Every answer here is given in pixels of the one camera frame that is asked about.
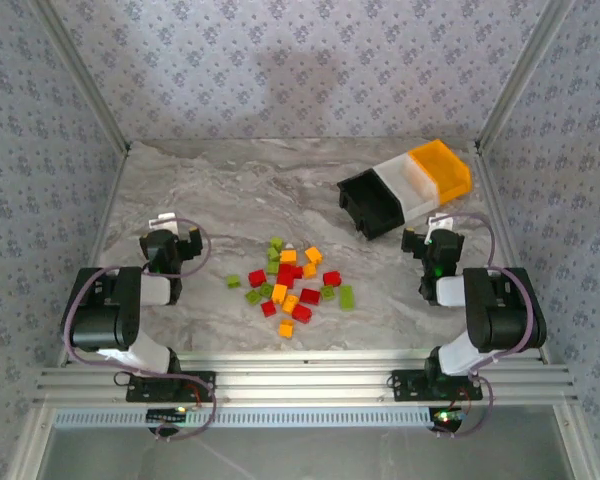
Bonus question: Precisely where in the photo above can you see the black plastic bin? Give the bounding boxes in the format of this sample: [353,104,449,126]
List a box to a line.
[336,168,406,242]

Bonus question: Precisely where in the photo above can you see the white plastic bin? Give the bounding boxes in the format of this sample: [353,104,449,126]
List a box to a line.
[372,152,441,224]

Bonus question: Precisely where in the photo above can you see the orange plastic bin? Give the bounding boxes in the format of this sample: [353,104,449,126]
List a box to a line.
[410,139,474,206]

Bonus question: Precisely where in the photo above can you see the small circuit board with LEDs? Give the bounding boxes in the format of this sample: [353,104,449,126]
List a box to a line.
[146,407,190,425]
[428,407,467,432]

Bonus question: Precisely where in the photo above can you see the aluminium side rail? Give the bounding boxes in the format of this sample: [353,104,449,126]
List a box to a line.
[57,142,134,369]
[472,142,554,369]

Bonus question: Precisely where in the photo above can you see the purple cable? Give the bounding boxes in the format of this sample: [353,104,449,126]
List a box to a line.
[61,217,218,443]
[432,212,549,441]

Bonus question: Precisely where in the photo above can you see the aluminium table edge rail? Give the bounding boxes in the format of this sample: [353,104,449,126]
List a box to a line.
[59,349,552,368]

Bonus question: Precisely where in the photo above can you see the wide aluminium base rail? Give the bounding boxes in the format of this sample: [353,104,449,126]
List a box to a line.
[32,364,580,407]

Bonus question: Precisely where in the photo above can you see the aluminium upright post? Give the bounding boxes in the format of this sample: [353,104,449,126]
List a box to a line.
[27,0,132,151]
[474,0,580,151]

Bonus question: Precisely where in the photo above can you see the slotted grey cable duct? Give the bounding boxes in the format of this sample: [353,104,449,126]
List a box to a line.
[52,405,564,430]

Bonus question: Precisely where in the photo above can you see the aluminium frame leg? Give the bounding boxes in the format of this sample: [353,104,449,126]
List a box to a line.
[7,404,56,480]
[554,404,600,480]

